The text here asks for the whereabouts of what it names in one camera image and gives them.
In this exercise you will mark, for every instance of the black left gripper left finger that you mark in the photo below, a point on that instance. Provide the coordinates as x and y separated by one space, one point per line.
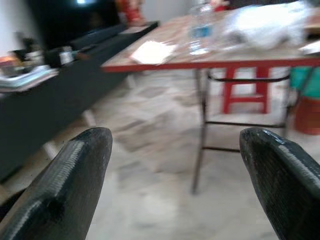
65 185

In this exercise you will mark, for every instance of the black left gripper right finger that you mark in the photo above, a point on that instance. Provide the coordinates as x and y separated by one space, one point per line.
285 180

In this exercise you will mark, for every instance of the clear bubble wrap sheet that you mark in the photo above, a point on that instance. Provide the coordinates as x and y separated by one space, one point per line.
265 27

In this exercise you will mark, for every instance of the red cylindrical container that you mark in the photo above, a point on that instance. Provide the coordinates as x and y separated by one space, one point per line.
308 115

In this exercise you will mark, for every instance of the long black cabinet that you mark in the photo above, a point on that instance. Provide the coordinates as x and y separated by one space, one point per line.
62 87

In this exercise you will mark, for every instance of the red plastic stool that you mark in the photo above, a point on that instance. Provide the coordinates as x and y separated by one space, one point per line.
246 90

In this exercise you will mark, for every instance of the green plastic bag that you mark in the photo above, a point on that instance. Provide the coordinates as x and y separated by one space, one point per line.
305 81

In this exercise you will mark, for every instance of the stack of papers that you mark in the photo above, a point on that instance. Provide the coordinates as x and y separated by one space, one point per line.
23 77

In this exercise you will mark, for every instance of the black box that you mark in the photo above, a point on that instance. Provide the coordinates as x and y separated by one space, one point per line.
58 56

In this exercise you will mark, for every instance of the red-edged folding table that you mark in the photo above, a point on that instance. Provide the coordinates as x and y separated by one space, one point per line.
215 57

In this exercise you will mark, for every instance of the white paper sheet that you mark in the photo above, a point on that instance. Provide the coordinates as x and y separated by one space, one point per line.
155 52

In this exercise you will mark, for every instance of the clear plastic water bottle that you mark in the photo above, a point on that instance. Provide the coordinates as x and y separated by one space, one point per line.
200 30

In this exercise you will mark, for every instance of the red figurine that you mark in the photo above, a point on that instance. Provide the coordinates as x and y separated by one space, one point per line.
133 11

